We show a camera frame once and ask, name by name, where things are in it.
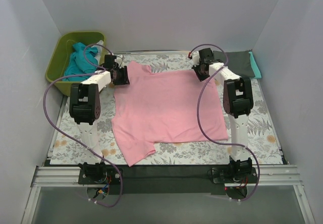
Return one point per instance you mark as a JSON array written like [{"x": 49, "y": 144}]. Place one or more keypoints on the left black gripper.
[{"x": 121, "y": 76}]

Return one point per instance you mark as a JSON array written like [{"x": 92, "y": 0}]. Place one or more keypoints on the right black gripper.
[{"x": 201, "y": 71}]

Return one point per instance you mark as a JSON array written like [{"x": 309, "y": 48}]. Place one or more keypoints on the pink t-shirt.
[{"x": 166, "y": 107}]

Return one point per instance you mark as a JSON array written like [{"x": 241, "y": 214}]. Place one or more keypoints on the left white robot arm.
[{"x": 85, "y": 107}]

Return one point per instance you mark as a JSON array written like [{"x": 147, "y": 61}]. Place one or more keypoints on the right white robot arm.
[{"x": 237, "y": 98}]

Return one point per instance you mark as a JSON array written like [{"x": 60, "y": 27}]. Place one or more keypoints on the white garment in bin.
[{"x": 99, "y": 44}]

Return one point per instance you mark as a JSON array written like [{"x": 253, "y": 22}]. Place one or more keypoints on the folded dark grey t-shirt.
[{"x": 240, "y": 64}]

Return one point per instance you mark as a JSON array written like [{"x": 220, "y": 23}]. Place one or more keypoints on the teal t-shirt in bin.
[{"x": 78, "y": 64}]

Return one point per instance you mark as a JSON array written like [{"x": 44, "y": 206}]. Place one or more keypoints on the folded teal t-shirt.
[{"x": 254, "y": 66}]

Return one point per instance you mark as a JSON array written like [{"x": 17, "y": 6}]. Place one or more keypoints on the green plastic bin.
[{"x": 61, "y": 57}]

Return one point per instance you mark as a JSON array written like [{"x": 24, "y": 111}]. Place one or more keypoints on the floral patterned table mat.
[{"x": 261, "y": 133}]

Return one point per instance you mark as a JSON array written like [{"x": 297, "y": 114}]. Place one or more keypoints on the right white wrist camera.
[{"x": 194, "y": 58}]

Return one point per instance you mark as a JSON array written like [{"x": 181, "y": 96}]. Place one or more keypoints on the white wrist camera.
[
  {"x": 118, "y": 61},
  {"x": 194, "y": 58}
]

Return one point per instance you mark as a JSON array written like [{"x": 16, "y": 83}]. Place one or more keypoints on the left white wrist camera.
[{"x": 118, "y": 61}]

